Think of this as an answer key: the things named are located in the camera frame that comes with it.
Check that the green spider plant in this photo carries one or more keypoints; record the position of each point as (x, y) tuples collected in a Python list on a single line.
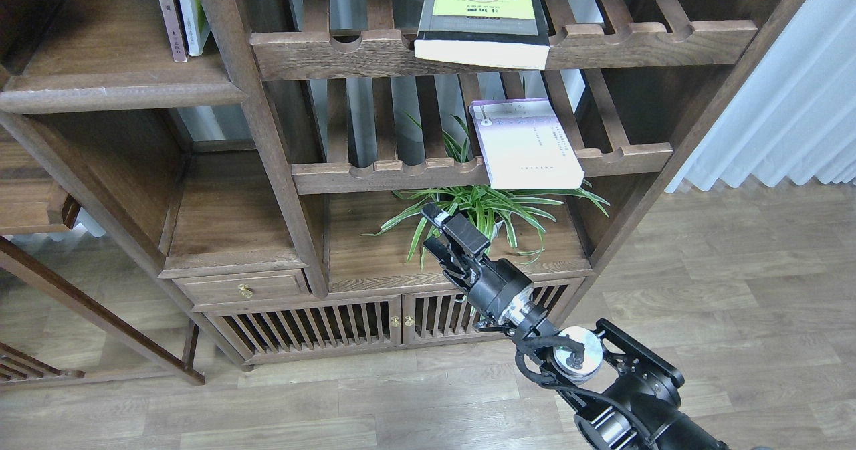
[(477, 201)]

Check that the white plant pot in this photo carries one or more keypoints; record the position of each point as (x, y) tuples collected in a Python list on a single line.
[(492, 225)]

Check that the brass drawer knob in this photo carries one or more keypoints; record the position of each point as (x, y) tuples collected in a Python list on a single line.
[(245, 291)]

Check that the white pleated curtain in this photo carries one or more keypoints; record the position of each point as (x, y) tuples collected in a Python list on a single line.
[(794, 118)]

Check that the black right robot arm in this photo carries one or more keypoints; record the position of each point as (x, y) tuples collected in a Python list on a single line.
[(624, 395)]

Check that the pale lilac white book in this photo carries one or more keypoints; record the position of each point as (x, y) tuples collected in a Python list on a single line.
[(524, 146)]

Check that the dark wooden bookshelf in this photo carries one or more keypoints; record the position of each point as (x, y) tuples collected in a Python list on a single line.
[(270, 159)]

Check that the white green upright book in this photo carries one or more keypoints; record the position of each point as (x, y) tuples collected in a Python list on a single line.
[(197, 29)]

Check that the yellow and black thick book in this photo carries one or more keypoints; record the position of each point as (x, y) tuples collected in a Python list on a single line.
[(493, 33)]

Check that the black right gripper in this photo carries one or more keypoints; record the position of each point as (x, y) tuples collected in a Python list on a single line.
[(498, 289)]

